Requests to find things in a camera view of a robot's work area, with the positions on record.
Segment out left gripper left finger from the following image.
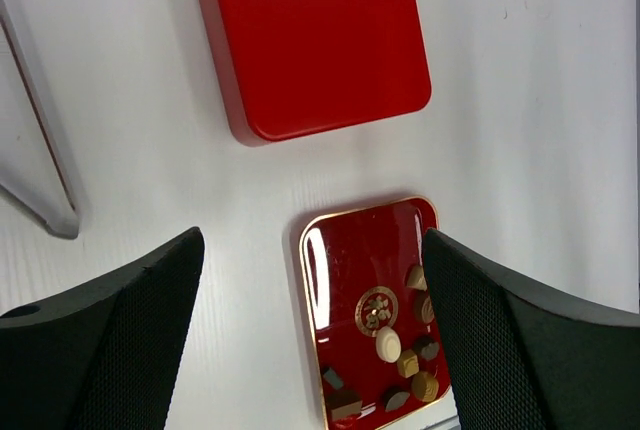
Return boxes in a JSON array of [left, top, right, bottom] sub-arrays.
[[1, 227, 205, 429]]

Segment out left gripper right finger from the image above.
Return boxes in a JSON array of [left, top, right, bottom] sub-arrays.
[[422, 229, 639, 429]]

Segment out metal tongs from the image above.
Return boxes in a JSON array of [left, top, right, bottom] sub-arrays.
[[1, 3, 80, 240]]

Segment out red box lid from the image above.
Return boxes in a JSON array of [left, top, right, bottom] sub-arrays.
[[214, 0, 432, 143]]

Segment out dark crown chocolate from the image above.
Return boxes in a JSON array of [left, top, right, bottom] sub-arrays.
[[412, 335, 440, 361]]

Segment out tan shell chocolate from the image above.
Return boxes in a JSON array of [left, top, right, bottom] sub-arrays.
[[411, 371, 439, 403]]

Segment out brown oval ridged chocolate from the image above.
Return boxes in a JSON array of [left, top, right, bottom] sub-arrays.
[[413, 291, 435, 325]]

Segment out tan leaf square chocolate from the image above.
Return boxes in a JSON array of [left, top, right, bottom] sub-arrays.
[[396, 349, 420, 379]]

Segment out heart shaped tan chocolate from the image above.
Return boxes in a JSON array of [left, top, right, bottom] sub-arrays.
[[406, 265, 428, 291]]

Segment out dark leaf chocolate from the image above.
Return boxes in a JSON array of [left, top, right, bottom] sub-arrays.
[[381, 386, 410, 413]]

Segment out white oval chocolate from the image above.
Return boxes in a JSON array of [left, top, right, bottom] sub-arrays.
[[375, 326, 402, 363]]

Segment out layered brown bar chocolate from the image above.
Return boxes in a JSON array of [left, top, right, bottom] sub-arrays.
[[326, 388, 362, 421]]

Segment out dark small ridged chocolate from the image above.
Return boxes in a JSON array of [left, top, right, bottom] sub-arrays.
[[321, 366, 344, 390]]

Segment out red compartment chocolate box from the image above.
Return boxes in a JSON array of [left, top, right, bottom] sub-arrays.
[[198, 0, 268, 147]]

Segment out red rectangular tray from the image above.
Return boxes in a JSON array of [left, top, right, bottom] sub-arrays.
[[298, 196, 451, 429]]

